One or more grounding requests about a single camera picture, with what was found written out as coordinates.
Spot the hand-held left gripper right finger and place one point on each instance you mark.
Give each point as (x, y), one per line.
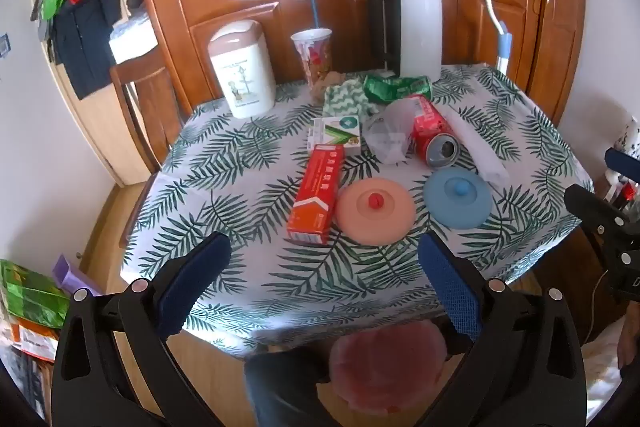
(450, 292)

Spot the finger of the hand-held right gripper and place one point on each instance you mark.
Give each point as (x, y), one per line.
(622, 164)
(595, 207)

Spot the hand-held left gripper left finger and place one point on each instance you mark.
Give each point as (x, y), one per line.
(195, 287)

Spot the red trash bin pink liner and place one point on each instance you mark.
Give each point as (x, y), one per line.
(390, 367)

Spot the crushed red can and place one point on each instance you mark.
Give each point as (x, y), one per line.
(430, 127)

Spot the clear plastic bag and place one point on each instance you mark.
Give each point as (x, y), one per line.
(390, 132)

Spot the green white medicine box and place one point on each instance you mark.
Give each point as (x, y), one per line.
(340, 132)

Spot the crushed green can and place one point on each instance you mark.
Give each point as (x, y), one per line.
(395, 88)

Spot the chevron patterned foam wrap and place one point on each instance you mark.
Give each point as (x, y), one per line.
(345, 102)

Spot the brown paper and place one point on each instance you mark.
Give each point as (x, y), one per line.
(330, 82)

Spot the blue silicone lid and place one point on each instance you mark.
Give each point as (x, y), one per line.
(457, 207)

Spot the leaf print tablecloth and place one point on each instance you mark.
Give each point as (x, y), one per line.
(225, 207)

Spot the white patterned cloth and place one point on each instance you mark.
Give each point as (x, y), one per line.
(605, 367)

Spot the pink silicone lid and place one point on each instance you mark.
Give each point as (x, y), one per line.
(375, 222)

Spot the purple object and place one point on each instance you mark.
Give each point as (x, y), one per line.
(65, 277)

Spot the long red carton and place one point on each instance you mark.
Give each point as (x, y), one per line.
(315, 197)

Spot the green printed bag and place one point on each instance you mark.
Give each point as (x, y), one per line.
(30, 292)

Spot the orange and white box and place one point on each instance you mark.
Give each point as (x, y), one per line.
(37, 342)

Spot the wooden door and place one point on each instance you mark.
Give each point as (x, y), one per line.
(100, 132)

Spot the wooden chair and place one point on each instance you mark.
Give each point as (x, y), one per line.
(150, 77)

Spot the white tabletop bin beige lid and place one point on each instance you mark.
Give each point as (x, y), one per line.
(240, 72)

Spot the black and white appliance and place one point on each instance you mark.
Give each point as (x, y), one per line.
(420, 32)

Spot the red print paper cup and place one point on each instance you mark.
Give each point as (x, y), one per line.
(312, 54)

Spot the dark hanging jacket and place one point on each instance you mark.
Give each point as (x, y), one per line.
(85, 47)

